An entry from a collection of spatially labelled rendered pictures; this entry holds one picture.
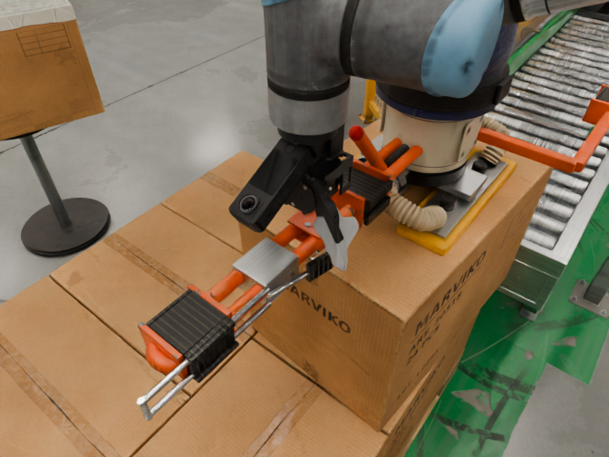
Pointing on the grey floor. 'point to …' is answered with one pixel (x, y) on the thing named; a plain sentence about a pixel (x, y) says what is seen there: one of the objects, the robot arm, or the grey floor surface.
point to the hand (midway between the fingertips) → (297, 249)
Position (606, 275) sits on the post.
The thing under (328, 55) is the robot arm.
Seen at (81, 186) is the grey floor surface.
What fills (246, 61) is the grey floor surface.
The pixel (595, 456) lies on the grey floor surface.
